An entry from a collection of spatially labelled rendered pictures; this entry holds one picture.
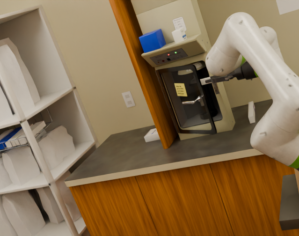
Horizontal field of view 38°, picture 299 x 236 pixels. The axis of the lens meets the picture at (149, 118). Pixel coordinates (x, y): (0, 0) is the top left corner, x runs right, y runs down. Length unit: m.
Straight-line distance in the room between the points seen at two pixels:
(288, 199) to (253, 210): 0.71
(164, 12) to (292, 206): 1.24
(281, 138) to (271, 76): 0.21
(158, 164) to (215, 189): 0.33
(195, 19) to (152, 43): 0.25
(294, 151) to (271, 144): 0.08
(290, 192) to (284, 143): 0.26
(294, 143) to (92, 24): 1.88
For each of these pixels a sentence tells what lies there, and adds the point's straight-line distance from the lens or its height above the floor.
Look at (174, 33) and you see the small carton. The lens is 2.28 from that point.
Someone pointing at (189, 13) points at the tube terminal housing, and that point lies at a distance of 2.33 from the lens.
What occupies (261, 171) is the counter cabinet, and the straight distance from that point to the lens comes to 2.24.
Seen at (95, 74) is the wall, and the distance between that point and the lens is 3.13.
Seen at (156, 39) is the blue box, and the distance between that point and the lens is 2.29.
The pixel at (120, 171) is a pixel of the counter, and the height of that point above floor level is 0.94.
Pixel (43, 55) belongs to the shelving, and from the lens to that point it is 3.30.
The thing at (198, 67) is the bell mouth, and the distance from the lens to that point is 2.42.
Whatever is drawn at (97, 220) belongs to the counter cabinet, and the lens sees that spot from 2.75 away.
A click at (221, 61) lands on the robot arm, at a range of 1.74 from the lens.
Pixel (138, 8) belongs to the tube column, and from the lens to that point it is 2.41.
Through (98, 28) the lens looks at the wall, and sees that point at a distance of 3.03.
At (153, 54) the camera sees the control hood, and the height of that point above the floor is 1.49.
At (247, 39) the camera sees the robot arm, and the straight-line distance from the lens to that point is 1.62.
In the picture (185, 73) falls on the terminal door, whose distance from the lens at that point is 2.28.
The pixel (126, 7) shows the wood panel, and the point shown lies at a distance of 2.47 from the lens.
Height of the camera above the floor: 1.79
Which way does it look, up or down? 15 degrees down
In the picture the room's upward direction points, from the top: 20 degrees counter-clockwise
